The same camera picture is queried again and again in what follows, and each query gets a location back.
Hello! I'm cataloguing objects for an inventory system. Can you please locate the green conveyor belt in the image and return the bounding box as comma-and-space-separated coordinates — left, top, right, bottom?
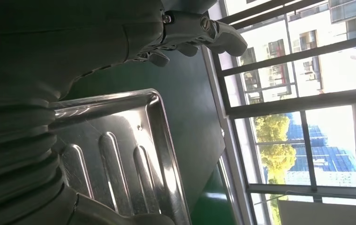
190, 165, 238, 225

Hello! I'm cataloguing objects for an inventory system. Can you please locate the electronic scale with steel tray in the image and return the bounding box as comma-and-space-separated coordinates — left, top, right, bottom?
48, 88, 193, 225

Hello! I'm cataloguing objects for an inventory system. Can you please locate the black window frame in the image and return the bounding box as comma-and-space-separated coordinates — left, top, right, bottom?
209, 0, 356, 225

